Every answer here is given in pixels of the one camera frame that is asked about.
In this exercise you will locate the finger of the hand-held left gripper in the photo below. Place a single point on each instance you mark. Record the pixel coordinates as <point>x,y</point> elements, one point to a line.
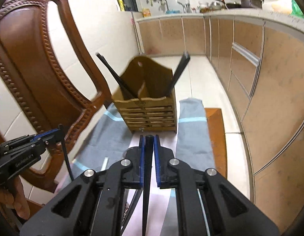
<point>48,142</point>
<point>43,134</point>

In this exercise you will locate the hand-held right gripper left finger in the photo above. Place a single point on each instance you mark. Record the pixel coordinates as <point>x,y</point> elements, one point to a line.
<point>142,162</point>

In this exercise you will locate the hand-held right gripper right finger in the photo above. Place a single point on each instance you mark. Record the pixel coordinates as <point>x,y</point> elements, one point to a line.
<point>156,162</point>

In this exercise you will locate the white spoon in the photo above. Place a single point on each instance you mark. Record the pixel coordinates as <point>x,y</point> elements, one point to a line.
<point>105,163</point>

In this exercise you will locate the wooden utensil holder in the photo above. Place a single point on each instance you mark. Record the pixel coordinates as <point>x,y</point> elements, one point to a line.
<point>152,113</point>

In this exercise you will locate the person's left hand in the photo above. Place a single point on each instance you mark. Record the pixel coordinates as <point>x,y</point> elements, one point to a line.
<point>16,201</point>

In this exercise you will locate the grey pink checked cushion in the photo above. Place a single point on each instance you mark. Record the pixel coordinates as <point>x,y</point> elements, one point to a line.
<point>191,132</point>

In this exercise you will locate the carved wooden chair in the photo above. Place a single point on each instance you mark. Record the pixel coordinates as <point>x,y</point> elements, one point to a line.
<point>31,54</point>

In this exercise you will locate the beige kitchen cabinets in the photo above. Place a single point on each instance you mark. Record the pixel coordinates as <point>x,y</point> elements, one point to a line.
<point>277,103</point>

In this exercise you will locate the yellow box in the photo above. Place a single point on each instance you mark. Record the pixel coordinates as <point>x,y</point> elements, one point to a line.
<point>146,12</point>

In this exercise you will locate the blue basin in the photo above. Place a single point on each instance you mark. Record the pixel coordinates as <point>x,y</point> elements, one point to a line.
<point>172,12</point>

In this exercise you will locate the yellow bottle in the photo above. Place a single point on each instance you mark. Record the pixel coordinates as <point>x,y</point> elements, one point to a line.
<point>121,3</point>

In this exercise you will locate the metal sink faucet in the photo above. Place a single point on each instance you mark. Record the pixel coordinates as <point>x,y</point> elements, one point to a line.
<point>164,3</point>

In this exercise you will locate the steel bowl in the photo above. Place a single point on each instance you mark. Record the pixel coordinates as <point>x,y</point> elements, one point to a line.
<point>215,5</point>

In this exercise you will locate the speckled kitchen countertop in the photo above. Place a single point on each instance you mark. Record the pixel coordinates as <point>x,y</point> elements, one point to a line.
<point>240,12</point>

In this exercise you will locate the dark frying pan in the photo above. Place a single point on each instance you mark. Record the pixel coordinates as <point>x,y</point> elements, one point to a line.
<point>228,5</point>

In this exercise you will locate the metal cooking pot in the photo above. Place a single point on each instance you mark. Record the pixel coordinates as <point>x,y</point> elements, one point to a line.
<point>250,1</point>

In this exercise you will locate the orange bag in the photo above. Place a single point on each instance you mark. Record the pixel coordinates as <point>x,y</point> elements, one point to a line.
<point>282,8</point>

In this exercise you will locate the green plastic bag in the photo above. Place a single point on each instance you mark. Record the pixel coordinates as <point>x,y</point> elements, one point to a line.
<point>298,9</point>

